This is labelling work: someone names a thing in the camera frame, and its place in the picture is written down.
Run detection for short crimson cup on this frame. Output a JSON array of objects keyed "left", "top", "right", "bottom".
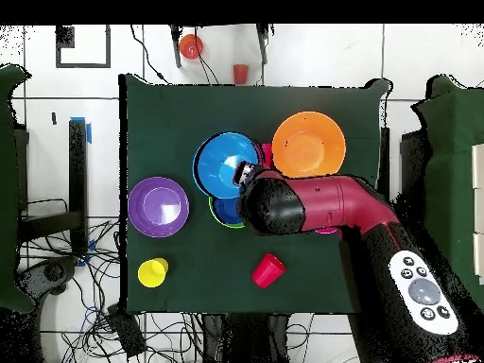
[{"left": 259, "top": 142, "right": 274, "bottom": 170}]

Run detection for light blue bowl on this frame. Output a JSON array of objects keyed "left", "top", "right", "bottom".
[{"left": 192, "top": 130, "right": 264, "bottom": 200}]

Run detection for small dark blue bowl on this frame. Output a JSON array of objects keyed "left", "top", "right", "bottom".
[{"left": 212, "top": 196, "right": 245, "bottom": 227}]

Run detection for green bowl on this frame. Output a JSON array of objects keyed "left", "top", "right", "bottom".
[{"left": 208, "top": 195, "right": 246, "bottom": 230}]

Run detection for purple bowl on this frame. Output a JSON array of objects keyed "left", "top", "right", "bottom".
[{"left": 127, "top": 176, "right": 190, "bottom": 238}]

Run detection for tall red cup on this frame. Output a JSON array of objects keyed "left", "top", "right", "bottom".
[{"left": 251, "top": 252, "right": 287, "bottom": 289}]

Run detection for large orange bowl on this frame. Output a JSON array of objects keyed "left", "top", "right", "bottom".
[{"left": 270, "top": 111, "right": 347, "bottom": 179}]

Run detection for dark green tablecloth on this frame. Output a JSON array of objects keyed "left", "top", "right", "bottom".
[{"left": 118, "top": 73, "right": 390, "bottom": 315}]

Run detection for orange-red cup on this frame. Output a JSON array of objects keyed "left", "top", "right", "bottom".
[{"left": 233, "top": 63, "right": 250, "bottom": 85}]

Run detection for yellow cup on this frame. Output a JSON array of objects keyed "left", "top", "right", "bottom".
[{"left": 137, "top": 257, "right": 170, "bottom": 289}]

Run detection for small orange bowl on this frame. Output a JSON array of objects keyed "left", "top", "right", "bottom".
[{"left": 178, "top": 33, "right": 205, "bottom": 61}]

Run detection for blue tape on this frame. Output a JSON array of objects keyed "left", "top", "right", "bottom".
[{"left": 70, "top": 115, "right": 93, "bottom": 145}]

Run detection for black power box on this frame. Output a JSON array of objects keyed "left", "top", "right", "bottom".
[{"left": 106, "top": 303, "right": 147, "bottom": 359}]

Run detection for green cloth covered table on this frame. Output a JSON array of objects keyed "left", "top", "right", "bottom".
[
  {"left": 0, "top": 63, "right": 36, "bottom": 315},
  {"left": 410, "top": 74, "right": 484, "bottom": 313}
]

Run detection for white boxes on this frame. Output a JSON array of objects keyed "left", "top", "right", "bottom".
[{"left": 471, "top": 143, "right": 484, "bottom": 285}]

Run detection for black metal table frame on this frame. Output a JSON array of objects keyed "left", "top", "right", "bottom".
[
  {"left": 16, "top": 118, "right": 90, "bottom": 255},
  {"left": 378, "top": 126, "right": 432, "bottom": 228}
]

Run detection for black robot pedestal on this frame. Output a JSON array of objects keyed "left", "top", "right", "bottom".
[{"left": 201, "top": 312, "right": 292, "bottom": 363}]

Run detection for tangle of cables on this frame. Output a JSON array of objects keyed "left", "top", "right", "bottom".
[{"left": 18, "top": 198, "right": 205, "bottom": 363}]

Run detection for black square frame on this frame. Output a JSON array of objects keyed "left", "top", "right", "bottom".
[{"left": 55, "top": 25, "right": 112, "bottom": 70}]

